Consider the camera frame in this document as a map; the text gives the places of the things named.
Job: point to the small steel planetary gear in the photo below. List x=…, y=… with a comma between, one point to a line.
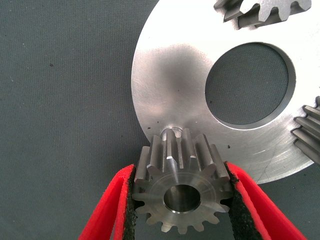
x=270, y=10
x=308, y=135
x=182, y=180

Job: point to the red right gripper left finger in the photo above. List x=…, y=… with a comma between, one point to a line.
x=110, y=207

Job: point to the dark grey table cloth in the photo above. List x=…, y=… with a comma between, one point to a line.
x=62, y=100

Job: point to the round metal carrier plate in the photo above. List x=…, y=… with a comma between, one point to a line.
x=175, y=87

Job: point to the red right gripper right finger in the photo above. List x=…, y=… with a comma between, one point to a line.
x=255, y=212

